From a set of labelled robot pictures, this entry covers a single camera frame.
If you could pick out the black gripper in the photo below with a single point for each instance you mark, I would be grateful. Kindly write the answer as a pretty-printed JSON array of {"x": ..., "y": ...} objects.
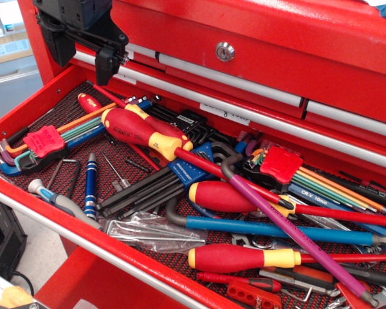
[{"x": 89, "y": 23}]

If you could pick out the slim red yellow screwdriver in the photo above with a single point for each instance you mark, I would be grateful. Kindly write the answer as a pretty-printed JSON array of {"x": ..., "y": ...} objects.
[{"x": 89, "y": 104}]

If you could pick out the large red yellow screwdriver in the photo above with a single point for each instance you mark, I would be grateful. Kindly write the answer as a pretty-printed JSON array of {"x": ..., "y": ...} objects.
[{"x": 128, "y": 127}]

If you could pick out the left rainbow hex key set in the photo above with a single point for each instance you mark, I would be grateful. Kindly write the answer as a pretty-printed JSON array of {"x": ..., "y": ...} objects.
[{"x": 49, "y": 143}]

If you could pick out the black box on floor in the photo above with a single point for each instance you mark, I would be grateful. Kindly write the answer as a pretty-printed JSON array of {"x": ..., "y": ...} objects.
[{"x": 12, "y": 241}]

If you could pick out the rainbow hex key set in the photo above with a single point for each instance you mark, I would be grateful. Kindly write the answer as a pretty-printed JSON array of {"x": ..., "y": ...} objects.
[
  {"x": 49, "y": 143},
  {"x": 284, "y": 171}
]

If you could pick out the lower red yellow screwdriver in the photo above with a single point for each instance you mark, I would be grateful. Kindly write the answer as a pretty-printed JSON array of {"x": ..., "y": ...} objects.
[{"x": 225, "y": 258}]

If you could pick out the small red black screwdriver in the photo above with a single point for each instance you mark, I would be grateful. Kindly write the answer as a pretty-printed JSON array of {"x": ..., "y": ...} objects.
[{"x": 266, "y": 284}]

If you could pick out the middle red yellow screwdriver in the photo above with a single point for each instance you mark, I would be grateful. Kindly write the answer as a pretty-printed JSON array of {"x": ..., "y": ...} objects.
[{"x": 223, "y": 197}]

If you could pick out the red tool chest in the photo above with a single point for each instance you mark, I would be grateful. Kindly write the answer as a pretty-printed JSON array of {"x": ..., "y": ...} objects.
[{"x": 308, "y": 75}]

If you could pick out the grey blue precision screwdriver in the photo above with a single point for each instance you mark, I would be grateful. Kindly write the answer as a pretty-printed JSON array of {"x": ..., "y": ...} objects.
[{"x": 61, "y": 202}]

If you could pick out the clear plastic bag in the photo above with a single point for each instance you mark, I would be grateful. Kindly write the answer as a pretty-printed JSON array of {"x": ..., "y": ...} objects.
[{"x": 155, "y": 233}]

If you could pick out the blue Allen key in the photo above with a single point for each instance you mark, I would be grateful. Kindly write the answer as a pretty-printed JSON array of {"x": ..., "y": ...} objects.
[{"x": 266, "y": 229}]

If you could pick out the black hex set blue holder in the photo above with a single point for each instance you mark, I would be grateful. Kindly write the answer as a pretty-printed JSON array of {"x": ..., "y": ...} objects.
[{"x": 169, "y": 182}]

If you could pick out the violet Allen key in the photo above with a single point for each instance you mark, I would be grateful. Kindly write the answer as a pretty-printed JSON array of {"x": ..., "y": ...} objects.
[{"x": 295, "y": 233}]

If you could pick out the silver cabinet lock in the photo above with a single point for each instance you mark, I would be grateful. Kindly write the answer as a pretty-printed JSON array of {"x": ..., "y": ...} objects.
[{"x": 225, "y": 52}]

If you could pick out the small black hex key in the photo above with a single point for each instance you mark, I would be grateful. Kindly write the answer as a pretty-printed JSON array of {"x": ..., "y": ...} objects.
[{"x": 75, "y": 175}]

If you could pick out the right rainbow hex key set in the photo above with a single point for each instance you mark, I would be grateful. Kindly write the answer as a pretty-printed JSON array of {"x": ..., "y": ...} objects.
[{"x": 284, "y": 171}]

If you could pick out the red bit holder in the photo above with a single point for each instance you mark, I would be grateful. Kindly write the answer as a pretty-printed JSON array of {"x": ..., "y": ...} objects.
[{"x": 252, "y": 295}]

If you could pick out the black torx key set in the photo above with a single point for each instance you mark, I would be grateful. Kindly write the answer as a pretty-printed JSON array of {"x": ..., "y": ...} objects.
[{"x": 192, "y": 124}]

